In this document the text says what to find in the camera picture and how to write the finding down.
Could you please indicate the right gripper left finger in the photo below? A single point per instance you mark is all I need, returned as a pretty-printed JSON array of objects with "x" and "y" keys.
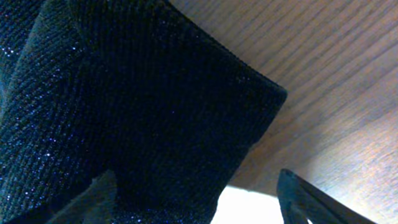
[{"x": 94, "y": 205}]

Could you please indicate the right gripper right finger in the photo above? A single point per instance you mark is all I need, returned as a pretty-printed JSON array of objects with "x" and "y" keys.
[{"x": 302, "y": 203}]

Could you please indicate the black velvet skirt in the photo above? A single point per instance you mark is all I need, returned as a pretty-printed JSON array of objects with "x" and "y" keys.
[{"x": 130, "y": 88}]

